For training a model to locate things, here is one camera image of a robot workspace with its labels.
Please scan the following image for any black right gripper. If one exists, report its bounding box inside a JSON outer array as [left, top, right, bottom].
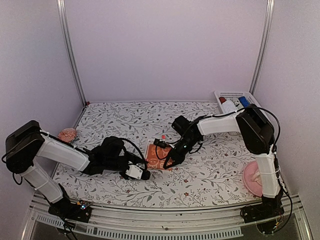
[[164, 135, 200, 169]]

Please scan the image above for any orange patterned towel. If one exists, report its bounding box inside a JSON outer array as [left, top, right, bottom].
[[144, 139, 172, 170]]

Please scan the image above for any light blue terry towel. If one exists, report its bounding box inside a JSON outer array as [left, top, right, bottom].
[[221, 99, 238, 113]]

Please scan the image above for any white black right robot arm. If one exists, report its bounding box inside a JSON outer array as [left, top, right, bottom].
[[163, 104, 285, 218]]

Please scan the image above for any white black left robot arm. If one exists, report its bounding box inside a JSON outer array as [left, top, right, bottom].
[[1, 120, 151, 218]]

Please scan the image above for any floral table cover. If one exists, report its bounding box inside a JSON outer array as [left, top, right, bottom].
[[53, 102, 257, 208]]

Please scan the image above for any dark red rolled towel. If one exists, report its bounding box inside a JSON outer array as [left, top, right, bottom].
[[219, 97, 227, 104]]

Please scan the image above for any pink saucer plate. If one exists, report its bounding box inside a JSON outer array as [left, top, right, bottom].
[[242, 161, 263, 197]]

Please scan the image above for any cream ceramic mug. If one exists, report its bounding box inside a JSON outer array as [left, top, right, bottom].
[[250, 170, 262, 186]]

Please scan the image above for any panda print rolled towel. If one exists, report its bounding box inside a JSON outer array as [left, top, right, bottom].
[[232, 97, 243, 110]]

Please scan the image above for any dark blue rolled towel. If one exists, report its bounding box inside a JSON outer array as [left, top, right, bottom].
[[238, 96, 250, 108]]

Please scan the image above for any white perforated plastic basket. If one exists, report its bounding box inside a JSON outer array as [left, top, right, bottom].
[[210, 91, 260, 134]]

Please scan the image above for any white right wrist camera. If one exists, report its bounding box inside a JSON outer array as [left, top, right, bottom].
[[153, 138, 171, 149]]

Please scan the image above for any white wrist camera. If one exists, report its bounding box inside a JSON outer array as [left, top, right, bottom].
[[153, 138, 171, 149], [125, 165, 151, 180]]

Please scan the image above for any black left camera cable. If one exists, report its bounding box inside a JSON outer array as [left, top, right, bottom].
[[119, 137, 149, 168]]

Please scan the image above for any black camera cable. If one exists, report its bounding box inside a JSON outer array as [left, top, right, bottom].
[[119, 137, 149, 168], [154, 106, 293, 226]]

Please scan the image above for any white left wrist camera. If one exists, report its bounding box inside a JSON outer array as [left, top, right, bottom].
[[125, 165, 151, 180]]

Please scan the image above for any black right camera cable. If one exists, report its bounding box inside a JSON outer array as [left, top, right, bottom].
[[154, 106, 293, 226]]

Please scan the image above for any aluminium front rail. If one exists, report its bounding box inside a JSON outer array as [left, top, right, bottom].
[[21, 193, 313, 240]]

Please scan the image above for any left aluminium frame post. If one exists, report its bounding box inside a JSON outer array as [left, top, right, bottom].
[[56, 0, 87, 107]]

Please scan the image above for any aluminium frame post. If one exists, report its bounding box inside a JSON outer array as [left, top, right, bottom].
[[56, 0, 87, 107], [249, 0, 275, 95]]

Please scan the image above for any right aluminium frame post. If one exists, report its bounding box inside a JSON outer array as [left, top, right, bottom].
[[249, 0, 275, 95]]

